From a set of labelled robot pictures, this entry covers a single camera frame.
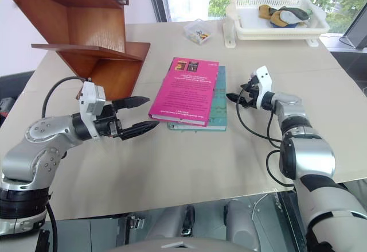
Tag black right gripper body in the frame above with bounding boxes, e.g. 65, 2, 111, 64
240, 75, 261, 110

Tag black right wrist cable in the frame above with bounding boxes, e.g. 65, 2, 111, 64
235, 87, 294, 187

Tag clear plastic parts box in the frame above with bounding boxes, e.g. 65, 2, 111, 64
183, 18, 214, 45

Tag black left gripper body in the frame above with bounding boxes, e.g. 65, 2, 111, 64
95, 104, 124, 139

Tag thin black left wrist cable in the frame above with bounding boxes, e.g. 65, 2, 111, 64
41, 76, 88, 119

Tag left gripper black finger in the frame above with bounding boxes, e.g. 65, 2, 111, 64
111, 96, 151, 111
120, 120, 160, 141

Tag grey rounded robot leg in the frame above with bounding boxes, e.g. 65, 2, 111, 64
145, 205, 196, 243
222, 199, 262, 245

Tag cloth items in basket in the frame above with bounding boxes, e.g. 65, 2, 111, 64
268, 7, 313, 30

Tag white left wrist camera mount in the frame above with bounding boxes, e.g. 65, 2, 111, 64
78, 81, 107, 141

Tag metal latch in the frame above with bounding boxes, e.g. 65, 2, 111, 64
125, 214, 146, 230

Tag grey robot torso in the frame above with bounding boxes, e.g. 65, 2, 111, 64
114, 235, 255, 252

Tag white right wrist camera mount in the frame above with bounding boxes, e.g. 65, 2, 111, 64
251, 65, 273, 110

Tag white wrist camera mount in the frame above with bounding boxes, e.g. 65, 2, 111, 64
251, 65, 273, 110
78, 81, 107, 141

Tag white plastic basket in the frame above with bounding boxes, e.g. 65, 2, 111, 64
225, 0, 331, 41

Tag teal book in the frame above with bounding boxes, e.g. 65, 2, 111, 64
166, 65, 228, 133

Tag dark side table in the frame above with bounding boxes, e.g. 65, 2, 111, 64
329, 47, 367, 98

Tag pink book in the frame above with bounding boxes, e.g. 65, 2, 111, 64
147, 57, 220, 127

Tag wooden bookshelf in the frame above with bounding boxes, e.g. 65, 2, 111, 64
0, 0, 151, 104

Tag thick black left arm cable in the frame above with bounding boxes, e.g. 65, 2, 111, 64
46, 191, 58, 252

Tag yellow work glove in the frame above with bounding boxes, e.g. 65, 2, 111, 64
258, 3, 278, 21

